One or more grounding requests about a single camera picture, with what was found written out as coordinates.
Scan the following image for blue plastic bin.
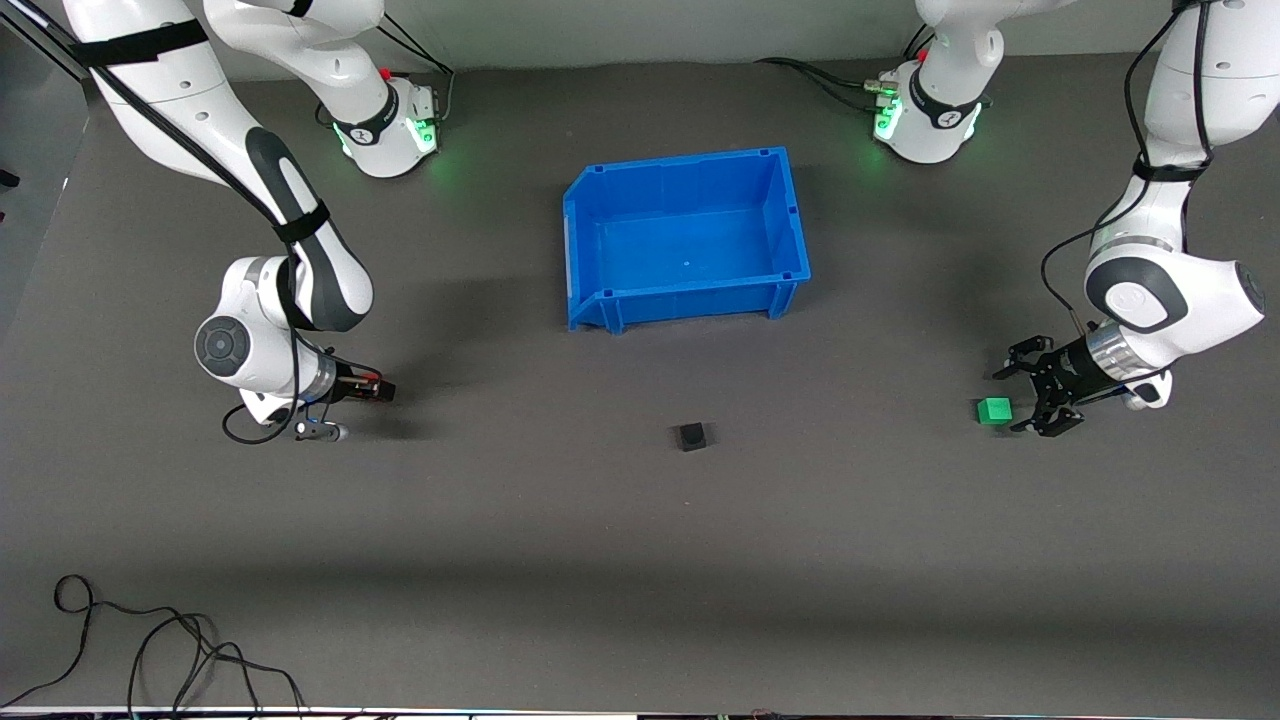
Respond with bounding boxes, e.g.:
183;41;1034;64
562;146;813;335

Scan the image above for black cable along right arm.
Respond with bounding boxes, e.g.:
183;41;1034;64
0;0;336;445

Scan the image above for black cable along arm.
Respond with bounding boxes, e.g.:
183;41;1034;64
1040;0;1217;333
0;0;336;445

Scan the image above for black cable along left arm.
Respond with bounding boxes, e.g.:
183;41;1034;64
1040;0;1217;333

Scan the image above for black right arm base cables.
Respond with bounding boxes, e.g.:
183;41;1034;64
314;20;457;127

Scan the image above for black arm base cables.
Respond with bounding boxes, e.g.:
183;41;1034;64
314;20;457;127
754;55;901;113

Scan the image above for loose thin black cable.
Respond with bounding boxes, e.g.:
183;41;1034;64
0;574;307;717

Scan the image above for black left arm base cables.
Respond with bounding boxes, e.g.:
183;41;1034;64
754;55;901;113

